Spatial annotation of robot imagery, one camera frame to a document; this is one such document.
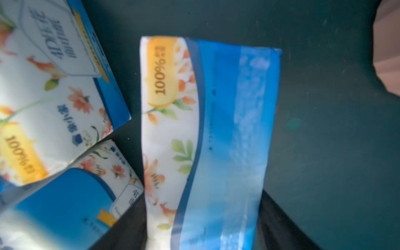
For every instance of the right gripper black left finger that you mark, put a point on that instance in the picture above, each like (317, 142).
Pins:
(129, 232)

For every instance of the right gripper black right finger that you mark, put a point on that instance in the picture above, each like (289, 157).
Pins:
(276, 231)

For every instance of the blue floral tissue pack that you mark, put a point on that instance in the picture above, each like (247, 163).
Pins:
(207, 119)

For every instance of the blue white tissue pack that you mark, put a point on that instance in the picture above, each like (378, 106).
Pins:
(74, 210)

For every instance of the white floral tissue pack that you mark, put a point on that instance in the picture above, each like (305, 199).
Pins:
(59, 96)

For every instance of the pink ribbed plant pot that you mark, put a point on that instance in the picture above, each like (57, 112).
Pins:
(386, 45)

